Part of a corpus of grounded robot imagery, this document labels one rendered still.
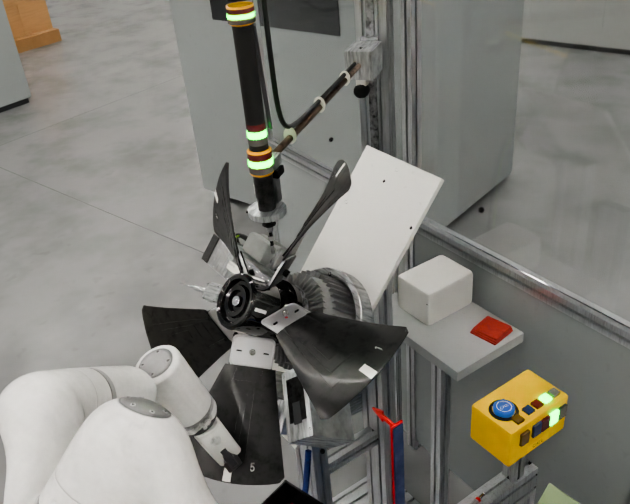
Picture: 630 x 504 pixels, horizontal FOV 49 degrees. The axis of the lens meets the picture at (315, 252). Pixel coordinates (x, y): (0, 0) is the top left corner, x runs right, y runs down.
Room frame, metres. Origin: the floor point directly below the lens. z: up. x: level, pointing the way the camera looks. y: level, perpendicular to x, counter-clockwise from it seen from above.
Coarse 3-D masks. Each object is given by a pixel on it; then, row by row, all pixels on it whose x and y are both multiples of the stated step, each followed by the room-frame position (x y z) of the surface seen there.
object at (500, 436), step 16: (512, 384) 1.01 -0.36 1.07; (528, 384) 1.00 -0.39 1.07; (544, 384) 1.00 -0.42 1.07; (480, 400) 0.97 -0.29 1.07; (496, 400) 0.97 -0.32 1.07; (512, 400) 0.96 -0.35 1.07; (528, 400) 0.96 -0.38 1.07; (560, 400) 0.95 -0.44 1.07; (480, 416) 0.94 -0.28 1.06; (496, 416) 0.92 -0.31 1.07; (512, 416) 0.92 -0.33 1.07; (528, 416) 0.92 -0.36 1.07; (544, 416) 0.93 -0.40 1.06; (480, 432) 0.94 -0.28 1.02; (496, 432) 0.91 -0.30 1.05; (512, 432) 0.88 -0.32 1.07; (544, 432) 0.93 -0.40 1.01; (496, 448) 0.91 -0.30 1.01; (512, 448) 0.88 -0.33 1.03; (528, 448) 0.91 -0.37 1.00
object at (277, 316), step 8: (288, 304) 1.17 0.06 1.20; (296, 304) 1.16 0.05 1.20; (280, 312) 1.14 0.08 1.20; (288, 312) 1.14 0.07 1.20; (296, 312) 1.14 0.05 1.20; (304, 312) 1.13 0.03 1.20; (264, 320) 1.12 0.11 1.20; (272, 320) 1.12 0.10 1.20; (280, 320) 1.11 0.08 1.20; (288, 320) 1.11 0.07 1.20; (272, 328) 1.09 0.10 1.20; (280, 328) 1.09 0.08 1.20
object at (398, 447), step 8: (400, 424) 0.82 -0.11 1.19; (400, 432) 0.82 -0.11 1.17; (400, 440) 0.82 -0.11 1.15; (400, 448) 0.82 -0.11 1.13; (400, 456) 0.81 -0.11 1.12; (400, 464) 0.81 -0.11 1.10; (400, 472) 0.81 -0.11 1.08; (400, 480) 0.81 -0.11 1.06; (400, 488) 0.81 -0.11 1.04; (400, 496) 0.81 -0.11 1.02
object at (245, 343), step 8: (240, 336) 1.15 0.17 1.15; (248, 336) 1.15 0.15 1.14; (232, 344) 1.13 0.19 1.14; (240, 344) 1.13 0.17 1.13; (248, 344) 1.14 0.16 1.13; (256, 344) 1.14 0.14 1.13; (264, 344) 1.14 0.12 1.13; (272, 344) 1.14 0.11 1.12; (232, 352) 1.12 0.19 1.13; (240, 352) 1.12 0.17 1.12; (248, 352) 1.12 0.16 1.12; (256, 352) 1.12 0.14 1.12; (264, 352) 1.12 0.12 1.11; (272, 352) 1.12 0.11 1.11; (232, 360) 1.11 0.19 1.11; (240, 360) 1.11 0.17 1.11; (248, 360) 1.11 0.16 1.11; (256, 360) 1.11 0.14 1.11; (264, 360) 1.11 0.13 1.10; (272, 360) 1.11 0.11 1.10; (264, 368) 1.10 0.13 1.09
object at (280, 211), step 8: (272, 152) 1.16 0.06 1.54; (280, 152) 1.16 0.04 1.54; (280, 160) 1.15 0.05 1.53; (280, 168) 1.14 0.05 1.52; (280, 184) 1.14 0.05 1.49; (280, 192) 1.14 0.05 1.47; (280, 200) 1.13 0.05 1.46; (248, 208) 1.12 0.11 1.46; (256, 208) 1.11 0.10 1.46; (280, 208) 1.11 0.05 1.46; (256, 216) 1.08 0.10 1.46; (264, 216) 1.08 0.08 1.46; (272, 216) 1.08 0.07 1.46; (280, 216) 1.09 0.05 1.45
